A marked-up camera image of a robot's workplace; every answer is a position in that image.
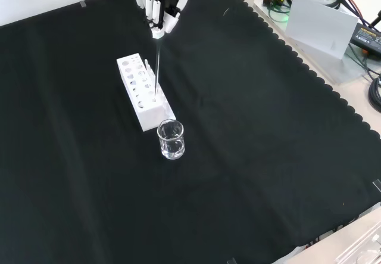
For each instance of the black power adapter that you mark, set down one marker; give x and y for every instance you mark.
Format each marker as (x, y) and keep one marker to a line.
(367, 37)

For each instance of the clear glass beaker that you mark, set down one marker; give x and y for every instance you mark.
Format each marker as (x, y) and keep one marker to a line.
(171, 144)

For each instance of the white test tube rack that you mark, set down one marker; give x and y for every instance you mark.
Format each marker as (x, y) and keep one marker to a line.
(140, 97)

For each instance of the pale board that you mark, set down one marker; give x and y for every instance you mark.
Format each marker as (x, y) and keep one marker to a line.
(318, 25)

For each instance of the black table cloth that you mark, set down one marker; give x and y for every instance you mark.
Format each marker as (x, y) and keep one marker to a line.
(208, 186)

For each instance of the clear plastic holder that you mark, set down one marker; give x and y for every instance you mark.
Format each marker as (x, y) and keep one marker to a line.
(363, 246)

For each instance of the black cloth clip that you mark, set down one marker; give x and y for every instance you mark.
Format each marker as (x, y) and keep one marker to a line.
(377, 185)
(231, 261)

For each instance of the grey base plate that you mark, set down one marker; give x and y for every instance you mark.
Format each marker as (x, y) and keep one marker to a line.
(336, 70)

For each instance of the grey tape strip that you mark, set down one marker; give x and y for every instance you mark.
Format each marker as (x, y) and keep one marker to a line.
(83, 4)

